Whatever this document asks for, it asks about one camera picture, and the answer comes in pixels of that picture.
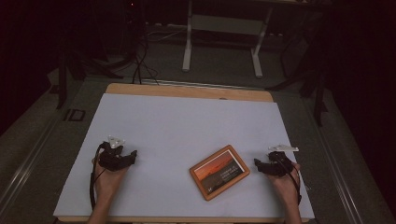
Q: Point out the white table mat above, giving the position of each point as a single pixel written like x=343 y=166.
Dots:
x=186 y=124

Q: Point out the metal floor rail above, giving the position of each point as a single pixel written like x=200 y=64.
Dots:
x=25 y=168
x=336 y=168

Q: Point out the person's left hand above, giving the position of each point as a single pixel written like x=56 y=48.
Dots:
x=107 y=183

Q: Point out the white metal desk frame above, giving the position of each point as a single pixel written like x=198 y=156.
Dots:
x=186 y=46

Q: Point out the metal floor strip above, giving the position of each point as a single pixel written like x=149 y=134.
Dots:
x=202 y=84

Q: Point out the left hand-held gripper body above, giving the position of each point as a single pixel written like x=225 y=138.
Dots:
x=109 y=155

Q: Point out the person's right hand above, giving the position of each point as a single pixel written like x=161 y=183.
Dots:
x=285 y=186

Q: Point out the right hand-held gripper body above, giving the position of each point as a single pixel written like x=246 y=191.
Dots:
x=280 y=161

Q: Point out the wooden photo frame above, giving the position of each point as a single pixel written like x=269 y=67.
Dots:
x=219 y=172

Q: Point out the black metal stand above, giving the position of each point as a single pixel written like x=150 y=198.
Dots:
x=318 y=93
x=62 y=77

